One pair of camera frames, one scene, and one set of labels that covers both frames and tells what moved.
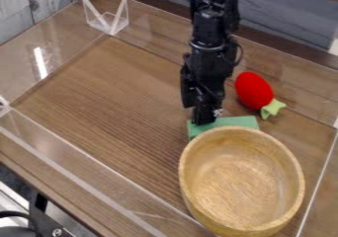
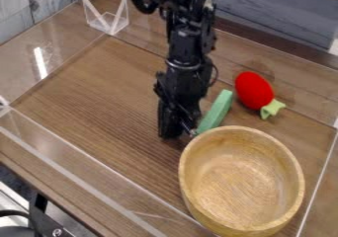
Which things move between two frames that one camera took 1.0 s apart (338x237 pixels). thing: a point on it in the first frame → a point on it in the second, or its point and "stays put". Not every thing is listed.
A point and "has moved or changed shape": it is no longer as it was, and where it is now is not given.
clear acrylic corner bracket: (106, 23) stays put
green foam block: (221, 121) has moved or changed shape
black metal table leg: (43, 224) stays put
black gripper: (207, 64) → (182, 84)
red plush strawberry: (256, 93) stays put
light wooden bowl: (241, 181) stays put
